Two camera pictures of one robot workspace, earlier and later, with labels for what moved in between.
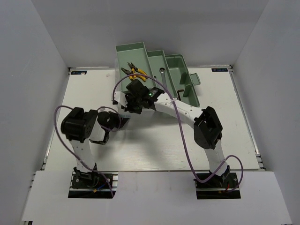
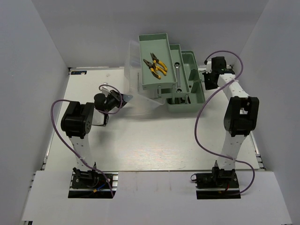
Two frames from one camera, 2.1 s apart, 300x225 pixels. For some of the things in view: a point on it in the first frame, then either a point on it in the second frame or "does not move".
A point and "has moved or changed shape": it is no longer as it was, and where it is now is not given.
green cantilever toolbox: x=168 y=72 has moved or changed shape
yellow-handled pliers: x=133 y=77 to x=153 y=69
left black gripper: x=116 y=116 to x=120 y=98
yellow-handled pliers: x=135 y=70 to x=156 y=61
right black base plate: x=216 y=188 does not move
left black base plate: x=93 y=184 does not move
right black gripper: x=128 y=108 to x=207 y=86
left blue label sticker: x=72 y=72 does not move
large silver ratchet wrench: x=162 y=71 to x=177 y=65
